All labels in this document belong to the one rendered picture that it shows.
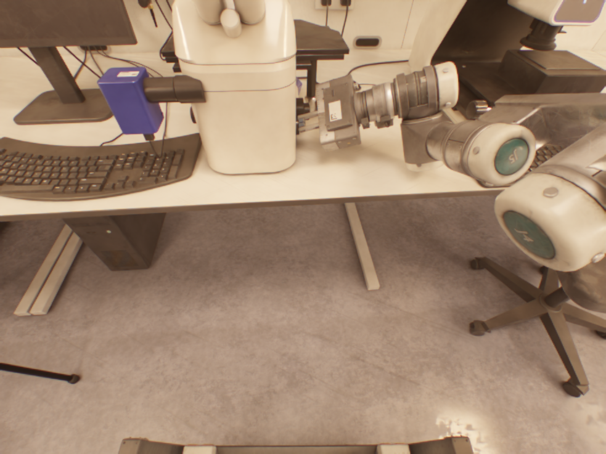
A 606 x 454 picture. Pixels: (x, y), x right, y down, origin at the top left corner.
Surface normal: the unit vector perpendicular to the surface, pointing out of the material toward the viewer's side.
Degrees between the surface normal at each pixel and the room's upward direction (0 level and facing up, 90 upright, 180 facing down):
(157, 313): 0
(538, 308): 8
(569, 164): 39
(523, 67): 90
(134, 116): 90
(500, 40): 116
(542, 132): 64
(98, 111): 0
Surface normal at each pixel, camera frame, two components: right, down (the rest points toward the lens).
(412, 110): -0.22, 0.58
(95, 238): 0.10, 0.76
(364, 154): 0.02, -0.65
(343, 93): -0.36, -0.11
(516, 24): 0.07, 0.97
